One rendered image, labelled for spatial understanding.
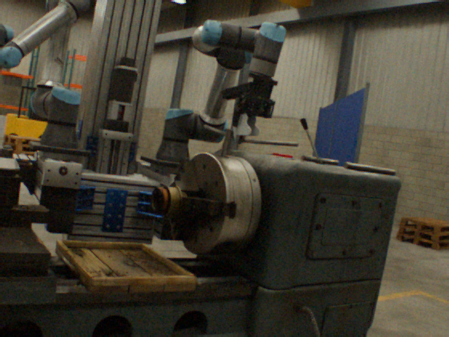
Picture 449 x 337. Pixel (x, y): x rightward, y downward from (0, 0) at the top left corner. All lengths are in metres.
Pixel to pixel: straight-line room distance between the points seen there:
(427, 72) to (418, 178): 2.76
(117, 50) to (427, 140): 11.01
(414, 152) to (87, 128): 11.21
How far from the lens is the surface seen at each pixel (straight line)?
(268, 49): 1.38
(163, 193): 1.39
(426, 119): 12.80
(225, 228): 1.37
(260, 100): 1.36
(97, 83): 2.13
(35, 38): 1.88
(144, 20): 2.21
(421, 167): 12.64
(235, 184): 1.38
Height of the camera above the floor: 1.28
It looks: 3 degrees down
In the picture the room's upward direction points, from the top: 9 degrees clockwise
